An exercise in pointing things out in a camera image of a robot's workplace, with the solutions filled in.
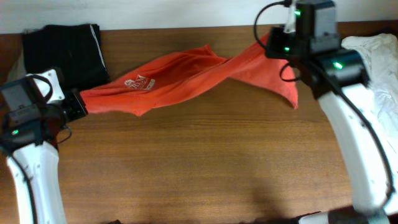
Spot beige folded garment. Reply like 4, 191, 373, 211
7, 51, 27, 82

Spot white crumpled garment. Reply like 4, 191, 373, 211
341, 34, 397, 174

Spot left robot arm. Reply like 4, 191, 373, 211
1, 89, 88, 223

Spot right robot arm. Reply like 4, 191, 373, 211
264, 1, 397, 223

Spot black folded shorts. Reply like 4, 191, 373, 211
22, 24, 110, 90

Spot red t-shirt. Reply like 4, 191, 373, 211
80, 43, 299, 116

